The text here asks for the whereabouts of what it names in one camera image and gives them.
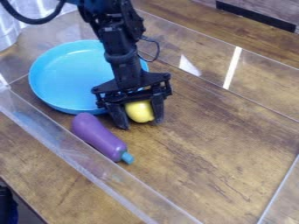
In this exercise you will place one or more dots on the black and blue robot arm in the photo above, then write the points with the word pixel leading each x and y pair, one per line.
pixel 119 28

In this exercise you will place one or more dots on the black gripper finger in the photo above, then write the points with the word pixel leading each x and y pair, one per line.
pixel 158 105
pixel 119 115

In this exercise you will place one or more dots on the black bar in background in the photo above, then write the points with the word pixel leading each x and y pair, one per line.
pixel 278 23

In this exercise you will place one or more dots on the yellow toy lemon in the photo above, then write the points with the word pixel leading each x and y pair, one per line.
pixel 139 111

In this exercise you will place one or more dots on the purple toy eggplant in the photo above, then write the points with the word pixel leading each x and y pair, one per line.
pixel 91 131

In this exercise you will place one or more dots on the clear acrylic barrier wall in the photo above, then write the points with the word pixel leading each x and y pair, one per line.
pixel 149 205

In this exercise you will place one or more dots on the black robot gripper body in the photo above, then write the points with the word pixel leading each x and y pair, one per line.
pixel 134 82

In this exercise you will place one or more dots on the blue round plate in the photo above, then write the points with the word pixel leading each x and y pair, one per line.
pixel 65 74

